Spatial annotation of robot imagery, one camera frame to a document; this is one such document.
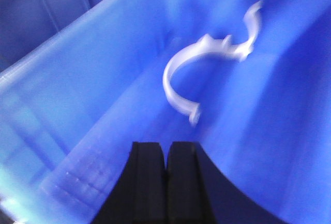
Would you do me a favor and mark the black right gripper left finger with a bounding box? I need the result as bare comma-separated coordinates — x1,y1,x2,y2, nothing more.
95,142,166,223

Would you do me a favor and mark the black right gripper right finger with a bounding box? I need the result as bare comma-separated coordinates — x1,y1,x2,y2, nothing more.
167,142,284,223

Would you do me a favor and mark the white PVC pipe clamp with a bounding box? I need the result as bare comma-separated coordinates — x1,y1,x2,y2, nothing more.
162,34,254,126

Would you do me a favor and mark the blue bin holding clamps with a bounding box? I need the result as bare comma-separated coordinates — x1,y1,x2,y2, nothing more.
1,0,330,223

